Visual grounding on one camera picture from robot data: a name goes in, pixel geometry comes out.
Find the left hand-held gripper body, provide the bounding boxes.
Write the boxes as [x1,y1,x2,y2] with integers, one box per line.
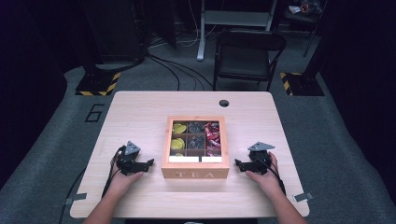
[116,140,146,176]

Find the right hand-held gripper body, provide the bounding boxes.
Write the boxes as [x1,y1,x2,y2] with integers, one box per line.
[246,141,276,175]

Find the wooden tea box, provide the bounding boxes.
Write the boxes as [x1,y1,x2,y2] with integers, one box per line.
[161,115,231,180]

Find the person's left hand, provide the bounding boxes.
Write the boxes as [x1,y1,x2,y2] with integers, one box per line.
[107,155,145,196]

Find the person's right hand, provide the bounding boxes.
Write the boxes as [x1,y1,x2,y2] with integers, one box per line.
[245,151,283,196]

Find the pile of red tea packets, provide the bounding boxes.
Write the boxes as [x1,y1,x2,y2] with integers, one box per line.
[205,121,222,157]

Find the pile of yellow tea packets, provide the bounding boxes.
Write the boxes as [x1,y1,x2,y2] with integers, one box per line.
[171,122,188,157]

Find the pile of dark tea packets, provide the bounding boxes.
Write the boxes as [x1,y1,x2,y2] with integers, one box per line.
[188,121,205,150]

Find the grey tape piece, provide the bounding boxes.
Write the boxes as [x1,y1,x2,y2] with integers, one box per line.
[292,191,315,203]
[64,192,88,206]

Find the black yellow striped stand base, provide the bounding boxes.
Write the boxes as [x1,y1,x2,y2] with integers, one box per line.
[75,71,121,97]
[279,71,326,97]

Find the black folding chair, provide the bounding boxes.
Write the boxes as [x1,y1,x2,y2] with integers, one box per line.
[212,28,288,92]

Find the black cabinet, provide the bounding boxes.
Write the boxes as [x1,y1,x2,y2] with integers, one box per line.
[82,0,148,65]

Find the dark side table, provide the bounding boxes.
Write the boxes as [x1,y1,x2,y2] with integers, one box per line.
[275,0,326,59]

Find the right hand-held gripper cable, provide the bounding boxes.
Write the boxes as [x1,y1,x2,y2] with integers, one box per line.
[257,151,287,196]

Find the hand-held gripper cable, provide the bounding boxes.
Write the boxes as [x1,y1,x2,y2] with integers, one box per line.
[101,146,124,199]
[257,151,287,196]

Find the left hand-held gripper cable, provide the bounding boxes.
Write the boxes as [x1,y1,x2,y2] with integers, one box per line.
[101,146,124,199]

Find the black cable under table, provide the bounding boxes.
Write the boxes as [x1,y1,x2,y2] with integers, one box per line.
[58,167,87,224]

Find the black floor cables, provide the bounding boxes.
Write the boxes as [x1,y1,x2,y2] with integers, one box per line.
[145,52,216,92]

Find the white floor cables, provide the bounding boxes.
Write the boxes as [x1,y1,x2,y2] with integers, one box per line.
[148,0,219,49]

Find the white desk frame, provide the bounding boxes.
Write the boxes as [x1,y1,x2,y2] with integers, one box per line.
[196,0,278,62]

